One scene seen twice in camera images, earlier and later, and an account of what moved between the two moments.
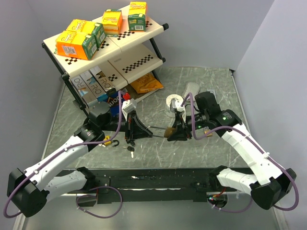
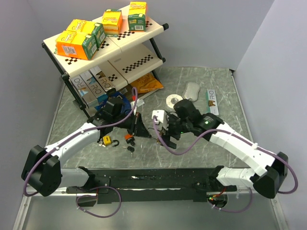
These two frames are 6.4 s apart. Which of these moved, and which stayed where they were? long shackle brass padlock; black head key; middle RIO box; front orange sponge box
Moved: long shackle brass padlock
Stayed: middle RIO box; black head key; front orange sponge box
